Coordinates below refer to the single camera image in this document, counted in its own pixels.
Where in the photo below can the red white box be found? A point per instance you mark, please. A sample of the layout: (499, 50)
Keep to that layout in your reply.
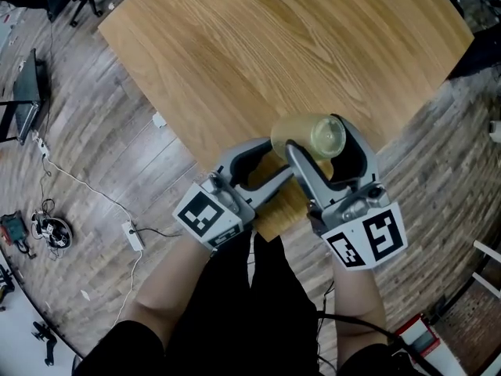
(419, 337)

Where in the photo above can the black yellow tool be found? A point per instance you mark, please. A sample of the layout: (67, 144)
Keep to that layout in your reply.
(6, 284)

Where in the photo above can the white paper scrap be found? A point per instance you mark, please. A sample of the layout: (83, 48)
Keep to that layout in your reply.
(84, 295)

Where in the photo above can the white power strip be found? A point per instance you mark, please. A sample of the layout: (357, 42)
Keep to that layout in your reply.
(41, 144)
(133, 235)

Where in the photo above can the translucent yellow cup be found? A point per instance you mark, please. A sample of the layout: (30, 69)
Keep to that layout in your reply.
(297, 135)

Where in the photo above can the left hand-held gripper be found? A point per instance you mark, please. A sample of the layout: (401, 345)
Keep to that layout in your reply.
(211, 210)

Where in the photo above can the black clamp stand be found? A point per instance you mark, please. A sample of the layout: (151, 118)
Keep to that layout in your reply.
(44, 337)

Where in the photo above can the black platform cart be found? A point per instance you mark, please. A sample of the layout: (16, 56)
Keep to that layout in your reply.
(25, 96)

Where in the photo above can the white metal frame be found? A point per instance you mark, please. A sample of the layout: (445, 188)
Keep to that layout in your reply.
(487, 251)

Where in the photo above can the red teal device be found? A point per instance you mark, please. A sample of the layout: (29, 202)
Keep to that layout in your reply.
(13, 227)

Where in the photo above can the person's left forearm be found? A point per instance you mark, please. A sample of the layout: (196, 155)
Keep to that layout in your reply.
(172, 284)

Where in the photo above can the crumpled white paper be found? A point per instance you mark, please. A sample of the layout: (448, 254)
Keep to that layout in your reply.
(159, 120)

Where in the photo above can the person's right forearm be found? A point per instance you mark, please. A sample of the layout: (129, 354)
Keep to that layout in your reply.
(356, 300)

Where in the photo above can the person's black clothing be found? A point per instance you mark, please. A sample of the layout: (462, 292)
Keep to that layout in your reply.
(242, 319)

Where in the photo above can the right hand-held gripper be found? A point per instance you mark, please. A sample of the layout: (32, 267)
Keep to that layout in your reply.
(352, 214)

